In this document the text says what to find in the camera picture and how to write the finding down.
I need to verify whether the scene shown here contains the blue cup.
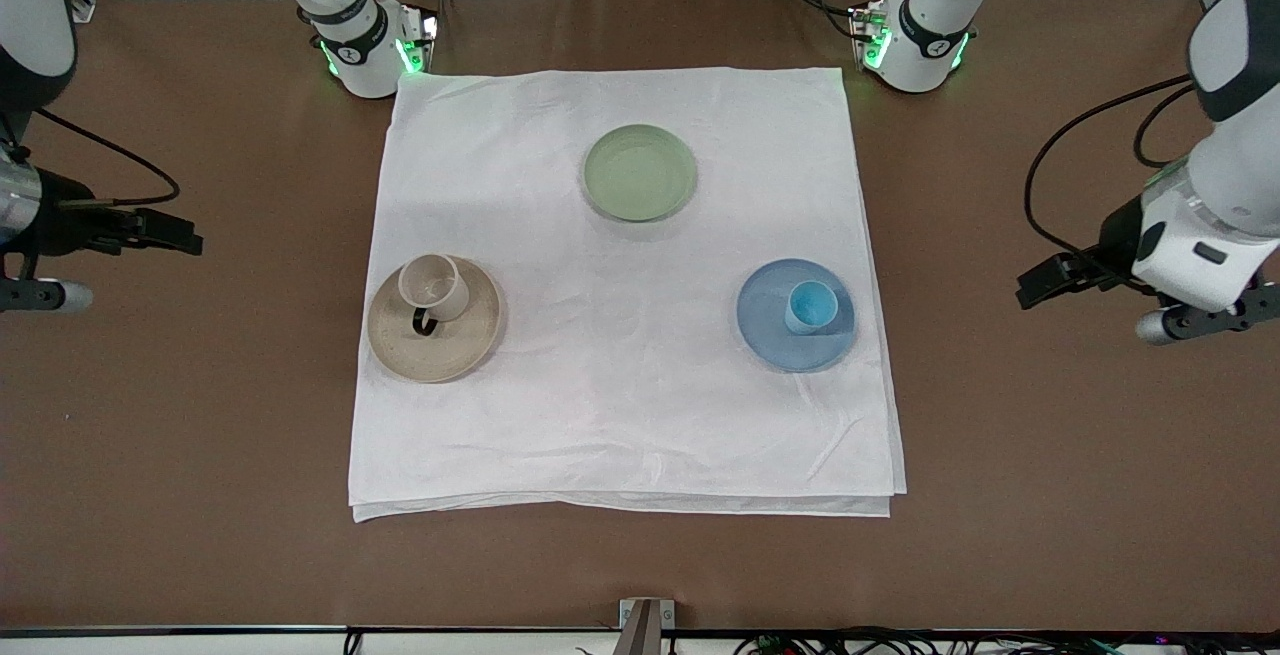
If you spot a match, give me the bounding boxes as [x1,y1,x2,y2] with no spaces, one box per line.
[783,280,841,337]

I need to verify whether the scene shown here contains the white mug black handle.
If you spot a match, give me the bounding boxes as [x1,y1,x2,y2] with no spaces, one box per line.
[397,253,471,338]

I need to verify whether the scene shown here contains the blue plate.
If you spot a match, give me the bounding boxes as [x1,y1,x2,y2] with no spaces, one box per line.
[736,258,859,374]

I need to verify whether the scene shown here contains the beige gray plate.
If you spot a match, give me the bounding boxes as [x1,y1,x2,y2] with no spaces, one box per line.
[367,254,504,384]

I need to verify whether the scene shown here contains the green plate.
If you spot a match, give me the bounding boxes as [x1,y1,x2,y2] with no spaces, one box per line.
[581,124,698,224]

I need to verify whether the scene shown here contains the white cloth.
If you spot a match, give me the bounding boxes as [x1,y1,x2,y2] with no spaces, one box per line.
[348,67,908,523]

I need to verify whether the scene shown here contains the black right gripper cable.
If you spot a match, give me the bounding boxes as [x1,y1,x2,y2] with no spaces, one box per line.
[35,108,182,209]

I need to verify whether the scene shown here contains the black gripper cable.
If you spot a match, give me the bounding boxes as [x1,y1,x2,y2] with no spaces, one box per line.
[1024,73,1197,261]
[35,108,182,209]

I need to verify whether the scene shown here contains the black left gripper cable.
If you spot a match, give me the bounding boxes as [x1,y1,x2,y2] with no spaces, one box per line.
[1024,73,1197,261]

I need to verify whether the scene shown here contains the black left base cable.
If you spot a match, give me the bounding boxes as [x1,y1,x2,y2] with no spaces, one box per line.
[768,0,863,24]

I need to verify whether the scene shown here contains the tangled cables under table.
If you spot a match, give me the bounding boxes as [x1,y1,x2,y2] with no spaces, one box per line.
[735,627,1280,655]

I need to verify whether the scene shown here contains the black table edge rail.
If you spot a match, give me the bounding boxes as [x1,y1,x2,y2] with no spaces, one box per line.
[0,624,1280,638]

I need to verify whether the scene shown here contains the metal table edge bracket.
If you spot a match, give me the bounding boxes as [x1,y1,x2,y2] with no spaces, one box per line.
[618,597,677,655]

